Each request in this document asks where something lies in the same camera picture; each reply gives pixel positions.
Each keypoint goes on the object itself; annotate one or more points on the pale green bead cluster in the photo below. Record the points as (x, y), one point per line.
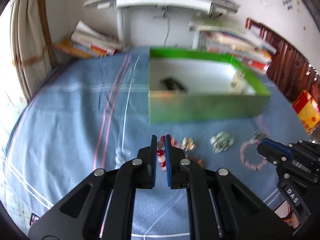
(221, 142)

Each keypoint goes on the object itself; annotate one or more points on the white overbed desk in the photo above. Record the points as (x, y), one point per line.
(206, 7)

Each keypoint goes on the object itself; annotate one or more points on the left book stack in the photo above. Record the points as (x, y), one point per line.
(86, 43)

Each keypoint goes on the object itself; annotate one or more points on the person's right hand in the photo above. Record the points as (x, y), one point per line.
(291, 220)

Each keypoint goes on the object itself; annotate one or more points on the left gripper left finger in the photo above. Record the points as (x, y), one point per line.
(147, 170)

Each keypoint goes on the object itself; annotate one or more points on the book stack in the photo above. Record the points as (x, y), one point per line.
(228, 37)
(86, 43)

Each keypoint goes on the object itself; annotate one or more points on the blue striped bed sheet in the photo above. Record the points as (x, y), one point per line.
(72, 157)

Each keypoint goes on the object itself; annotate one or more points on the green cardboard box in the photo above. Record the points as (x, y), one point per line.
(193, 85)

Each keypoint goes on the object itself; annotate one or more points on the gold flower brooch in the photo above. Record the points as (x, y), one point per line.
(188, 144)

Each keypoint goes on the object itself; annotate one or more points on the right book stack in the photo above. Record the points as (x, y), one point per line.
(228, 37)

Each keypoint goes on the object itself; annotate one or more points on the beige curtain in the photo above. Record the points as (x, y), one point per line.
(31, 44)

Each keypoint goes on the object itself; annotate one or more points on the cream white watch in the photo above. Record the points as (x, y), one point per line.
(238, 82)

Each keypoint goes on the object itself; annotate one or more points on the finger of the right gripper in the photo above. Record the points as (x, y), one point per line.
(269, 153)
(285, 150)

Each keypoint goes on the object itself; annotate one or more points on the red yellow bag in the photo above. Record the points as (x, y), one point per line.
(307, 110)

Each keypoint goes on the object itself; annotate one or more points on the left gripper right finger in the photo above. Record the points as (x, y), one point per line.
(176, 177)

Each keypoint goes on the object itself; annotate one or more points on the carved wooden headboard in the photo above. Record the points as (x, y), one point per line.
(290, 70)

